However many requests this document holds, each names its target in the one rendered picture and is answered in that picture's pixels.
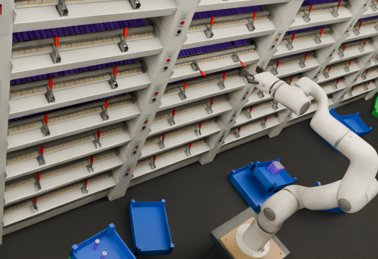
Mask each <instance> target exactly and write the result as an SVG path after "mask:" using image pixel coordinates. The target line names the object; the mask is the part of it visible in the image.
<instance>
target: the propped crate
mask: <svg viewBox="0 0 378 259"><path fill-rule="evenodd" d="M273 161H280V159H279V158H277V159H276V160H273ZM273 161H269V162H262V163H260V162H259V161H257V162H256V163H255V164H254V165H253V166H252V167H251V168H250V170H251V171H252V173H253V174H254V175H255V176H256V177H257V179H258V180H259V181H260V182H261V183H262V185H263V186H264V187H265V188H266V189H267V191H268V192H269V193H270V192H273V191H276V190H280V189H283V188H284V187H286V186H289V185H292V184H293V183H294V182H295V181H296V180H297V179H296V177H294V178H291V177H290V176H289V174H288V173H287V172H286V171H285V170H284V169H283V170H282V171H281V172H280V173H279V174H275V175H273V174H271V173H270V171H269V170H267V167H268V166H269V165H270V164H271V163H272V162H273Z"/></svg>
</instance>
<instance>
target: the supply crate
mask: <svg viewBox="0 0 378 259"><path fill-rule="evenodd" d="M114 227H115V226H114V224H113V223H111V224H109V226H108V228H107V229H105V230H103V231H101V232H100V233H98V234H96V235H94V236H93V237H91V238H89V239H87V240H86V241H84V242H82V243H80V244H78V245H76V244H75V245H72V246H71V250H70V254H69V256H70V258H71V259H100V258H101V255H102V253H103V251H105V252H107V255H106V257H105V259H136V258H135V256H134V255H133V253H132V252H131V251H130V250H129V248H128V247H127V246H126V244H125V243H124V242H123V240H122V239H121V237H120V236H119V235H118V233H117V232H116V231H115V230H114ZM96 239H98V240H99V241H100V242H99V244H98V247H97V249H96V250H93V245H94V243H95V240H96Z"/></svg>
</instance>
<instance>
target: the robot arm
mask: <svg viewBox="0 0 378 259"><path fill-rule="evenodd" d="M255 71H256V72H257V73H258V74H256V75H252V74H250V73H249V72H248V71H247V70H245V69H243V70H242V73H241V75H242V76H243V77H245V78H246V80H247V82H248V83H249V84H252V85H253V86H254V87H256V88H258V89H259V90H261V91H263V92H265V93H267V94H270V96H271V97H272V98H273V99H275V100H276V101H278V102H279V103H280V104H282V105H283V106H284V107H286V108H287V109H289V110H290V111H291V112H293V113H294V114H296V115H297V116H301V115H303V114H304V113H306V112H307V110H308V109H309V107H310V105H311V100H310V99H309V98H308V96H309V95H310V96H312V97H314V98H315V99H316V100H317V102H318V108H317V111H316V113H315V114H314V116H313V118H312V120H311V122H310V126H311V128H312V129H313V130H314V131H315V132H317V133H318V134H319V135H320V136H321V137H323V138H324V139H325V140H326V141H327V142H329V143H330V144H331V145H332V146H333V147H335V148H336V149H337V150H338V151H339V152H341V153H342V154H344V155H345V156H346V157H347V158H348V159H349V160H350V165H349V167H348V169H347V171H346V173H345V175H344V177H343V179H342V180H339V181H337V182H333V183H331V184H327V185H323V186H316V187H304V186H300V185H289V186H286V187H284V188H283V189H281V190H280V191H278V192H277V193H275V194H274V195H272V196H271V197H269V198H268V199H267V200H266V201H265V202H264V203H263V204H262V206H261V208H260V210H261V212H260V213H259V214H258V215H257V217H256V218H255V219H254V221H253V222H252V223H251V224H243V225H241V226H240V227H239V228H238V229H237V231H236V236H235V237H236V243H237V245H238V247H239V248H240V249H241V251H242V252H243V253H245V254H246V255H247V256H249V257H252V258H262V257H264V256H265V255H266V254H267V253H268V251H269V248H270V243H269V240H270V239H271V238H272V237H273V236H274V235H275V233H276V232H278V231H279V229H280V228H281V227H282V225H283V222H284V221H285V220H286V219H287V218H289V217H290V216H291V215H292V214H294V213H295V212H296V211H298V210H300V209H302V208H307V209H310V210H314V211H318V210H325V209H332V208H336V207H339V208H340V209H341V210H342V211H344V212H346V213H355V212H358V211H359V210H360V209H362V208H363V207H364V206H365V205H366V204H367V203H368V202H369V201H370V200H372V199H373V198H374V197H375V196H376V194H377V193H378V182H377V180H376V179H375V176H376V173H377V170H378V156H377V152H376V151H375V149H374V148H373V147H372V146H371V145H370V144H368V143H367V142H365V140H363V139H362V138H360V137H359V136H358V135H356V134H355V133H354V132H352V131H351V130H350V129H349V128H347V127H346V126H344V125H343V124H342V123H340V122H339V121H338V120H336V119H335V118H334V117H332V116H331V115H330V113H329V102H328V98H327V95H326V93H325V91H324V90H323V89H322V88H321V87H320V86H319V85H318V84H316V83H315V82H314V81H312V80H311V79H309V78H307V77H302V78H300V79H299V80H298V81H297V82H296V83H295V84H294V85H293V86H290V85H288V84H287V83H285V82H284V81H281V80H279V79H278V78H277V77H275V74H273V73H271V72H268V71H267V70H264V69H263V68H261V67H260V66H259V65H258V66H257V67H256V70H255ZM250 77H253V79H250ZM254 79H255V80H254Z"/></svg>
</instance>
